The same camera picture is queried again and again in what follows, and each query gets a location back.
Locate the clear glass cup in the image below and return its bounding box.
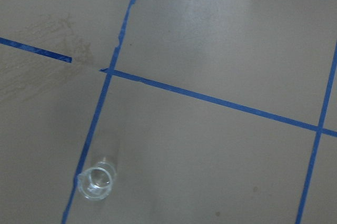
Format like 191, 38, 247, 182
77, 157, 117, 201

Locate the brown paper table mat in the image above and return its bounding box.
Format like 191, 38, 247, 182
1, 0, 336, 223

